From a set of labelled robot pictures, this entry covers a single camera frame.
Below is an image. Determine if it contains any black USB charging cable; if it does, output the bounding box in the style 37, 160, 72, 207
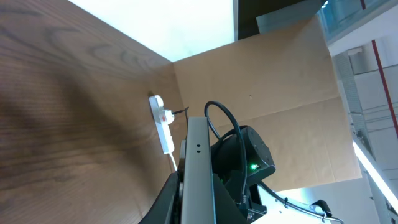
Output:
171, 106, 190, 127

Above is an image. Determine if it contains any brown cardboard panel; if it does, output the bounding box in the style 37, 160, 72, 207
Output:
174, 17, 361, 191

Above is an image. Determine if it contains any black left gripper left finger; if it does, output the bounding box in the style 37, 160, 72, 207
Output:
139, 172, 181, 224

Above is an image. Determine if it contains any white power strip cord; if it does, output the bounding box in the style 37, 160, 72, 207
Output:
168, 152, 178, 172

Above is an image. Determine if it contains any Galaxy S25 Ultra smartphone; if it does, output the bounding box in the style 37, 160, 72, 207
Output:
180, 117, 216, 224

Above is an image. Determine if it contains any white USB charger adapter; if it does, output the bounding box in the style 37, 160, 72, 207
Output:
159, 109, 175, 125

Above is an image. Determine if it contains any white power strip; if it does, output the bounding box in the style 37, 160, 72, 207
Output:
149, 95, 175, 154

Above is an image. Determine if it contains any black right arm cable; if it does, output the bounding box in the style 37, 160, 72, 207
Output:
203, 100, 345, 224

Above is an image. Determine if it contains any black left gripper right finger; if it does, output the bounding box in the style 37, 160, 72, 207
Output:
213, 174, 246, 224

